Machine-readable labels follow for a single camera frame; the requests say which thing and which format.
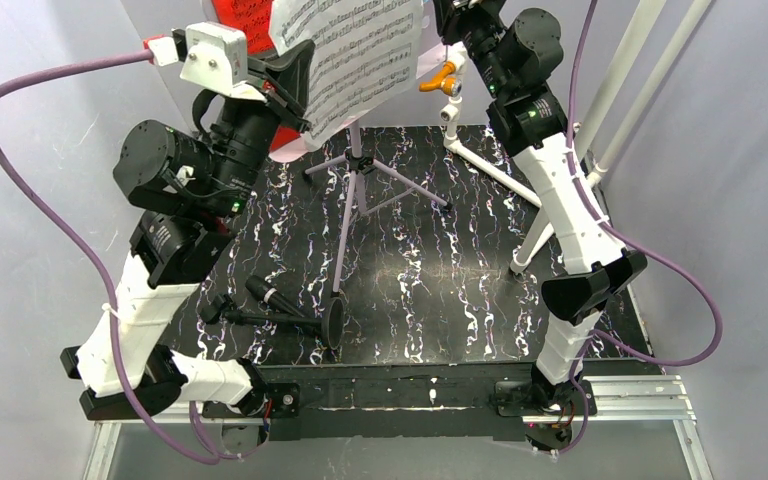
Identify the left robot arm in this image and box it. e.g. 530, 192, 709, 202
61, 40, 315, 420

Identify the black microphone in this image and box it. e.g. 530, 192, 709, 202
245, 275, 307, 317

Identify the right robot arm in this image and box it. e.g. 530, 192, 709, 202
434, 1, 647, 409

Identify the white pvc pipe frame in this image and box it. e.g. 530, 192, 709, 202
422, 1, 711, 275

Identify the lilac perforated music desk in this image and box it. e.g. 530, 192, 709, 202
205, 1, 442, 163

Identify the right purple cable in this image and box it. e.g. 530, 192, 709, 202
559, 0, 724, 455

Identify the white sheet music page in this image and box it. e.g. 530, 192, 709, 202
269, 0, 424, 151

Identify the red sheet music page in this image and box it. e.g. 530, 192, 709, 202
213, 1, 296, 159

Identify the lilac folding tripod stand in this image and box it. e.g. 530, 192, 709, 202
303, 121, 453, 298

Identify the black microphone desk stand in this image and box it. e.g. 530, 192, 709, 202
199, 294, 345, 350

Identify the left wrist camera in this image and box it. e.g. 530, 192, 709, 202
143, 21, 267, 103

